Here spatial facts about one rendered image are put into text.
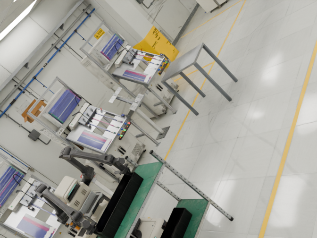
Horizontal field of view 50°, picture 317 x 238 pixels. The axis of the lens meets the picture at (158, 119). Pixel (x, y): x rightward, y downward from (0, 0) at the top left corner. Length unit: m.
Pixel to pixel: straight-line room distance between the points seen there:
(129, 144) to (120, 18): 3.31
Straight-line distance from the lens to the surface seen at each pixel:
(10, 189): 5.06
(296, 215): 3.04
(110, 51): 6.10
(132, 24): 7.92
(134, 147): 5.69
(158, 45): 8.11
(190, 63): 4.61
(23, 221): 4.97
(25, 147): 6.72
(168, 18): 9.42
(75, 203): 3.34
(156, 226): 3.75
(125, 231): 2.74
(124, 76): 5.94
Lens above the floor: 2.21
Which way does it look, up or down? 20 degrees down
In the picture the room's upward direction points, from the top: 48 degrees counter-clockwise
